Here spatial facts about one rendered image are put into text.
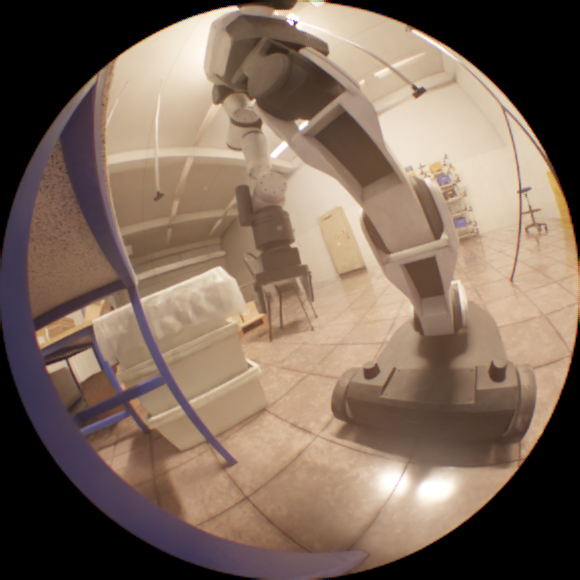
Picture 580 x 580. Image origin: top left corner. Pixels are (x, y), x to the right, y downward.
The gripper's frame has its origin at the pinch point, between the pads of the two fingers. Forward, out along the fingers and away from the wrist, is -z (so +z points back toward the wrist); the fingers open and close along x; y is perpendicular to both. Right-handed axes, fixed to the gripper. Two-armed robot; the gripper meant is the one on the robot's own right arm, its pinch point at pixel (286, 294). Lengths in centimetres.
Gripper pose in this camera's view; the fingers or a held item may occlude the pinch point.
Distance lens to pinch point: 39.1
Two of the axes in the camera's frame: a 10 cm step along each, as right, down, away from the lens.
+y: 3.5, -0.5, -9.4
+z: -2.1, -9.8, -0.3
